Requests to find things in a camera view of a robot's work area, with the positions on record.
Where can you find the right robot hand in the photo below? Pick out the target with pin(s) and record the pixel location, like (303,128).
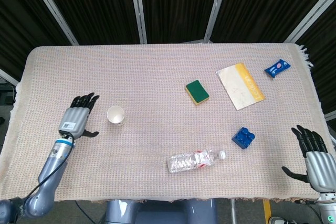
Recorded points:
(319,171)

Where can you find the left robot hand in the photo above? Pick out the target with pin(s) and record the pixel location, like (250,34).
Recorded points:
(73,120)

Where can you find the white paper cup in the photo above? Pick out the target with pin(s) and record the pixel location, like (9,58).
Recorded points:
(115,115)

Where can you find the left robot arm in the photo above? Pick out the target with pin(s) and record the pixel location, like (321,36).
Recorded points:
(44,179)

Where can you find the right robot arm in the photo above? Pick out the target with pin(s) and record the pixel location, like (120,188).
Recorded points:
(326,208)

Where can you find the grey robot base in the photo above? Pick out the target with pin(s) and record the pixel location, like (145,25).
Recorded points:
(161,211)

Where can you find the yellow floor tape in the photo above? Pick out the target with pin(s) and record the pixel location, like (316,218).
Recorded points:
(266,212)

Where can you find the blue toy building block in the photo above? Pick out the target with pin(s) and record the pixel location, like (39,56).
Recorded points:
(243,138)

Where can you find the beige woven tablecloth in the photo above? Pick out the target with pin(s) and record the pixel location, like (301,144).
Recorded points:
(147,82)

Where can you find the blue snack packet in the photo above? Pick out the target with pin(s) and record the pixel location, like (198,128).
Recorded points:
(277,68)

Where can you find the yellow and white booklet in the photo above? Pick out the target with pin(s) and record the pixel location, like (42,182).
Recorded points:
(240,86)

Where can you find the clear plastic water bottle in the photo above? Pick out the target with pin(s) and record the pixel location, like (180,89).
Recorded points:
(194,160)

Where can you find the green and yellow sponge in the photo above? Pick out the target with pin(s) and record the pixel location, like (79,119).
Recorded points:
(197,92)

